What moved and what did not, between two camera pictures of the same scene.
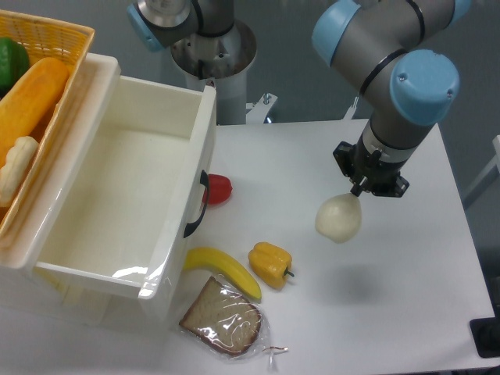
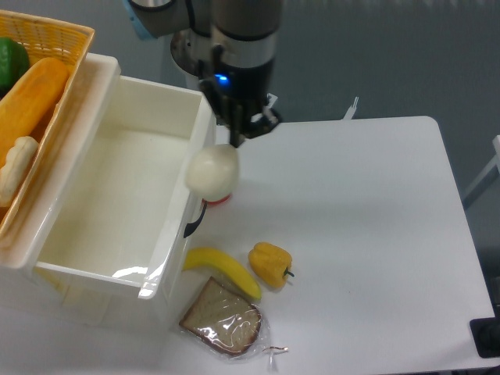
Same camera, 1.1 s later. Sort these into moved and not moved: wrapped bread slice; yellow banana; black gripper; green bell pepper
Moved: black gripper
Not moved: wrapped bread slice; yellow banana; green bell pepper
